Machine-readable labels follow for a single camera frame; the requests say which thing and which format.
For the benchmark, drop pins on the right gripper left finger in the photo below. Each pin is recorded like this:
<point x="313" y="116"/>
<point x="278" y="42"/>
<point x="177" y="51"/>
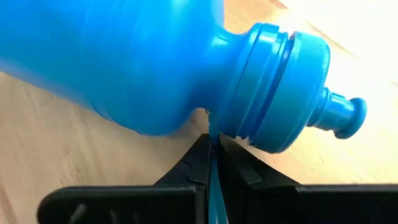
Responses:
<point x="186" y="177"/>

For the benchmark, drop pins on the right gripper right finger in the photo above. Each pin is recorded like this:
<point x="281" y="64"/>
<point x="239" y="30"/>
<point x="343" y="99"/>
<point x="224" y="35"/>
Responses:
<point x="242" y="177"/>

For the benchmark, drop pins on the blue squeeze bottle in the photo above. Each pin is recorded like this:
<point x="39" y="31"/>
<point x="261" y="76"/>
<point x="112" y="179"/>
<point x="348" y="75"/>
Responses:
<point x="124" y="62"/>

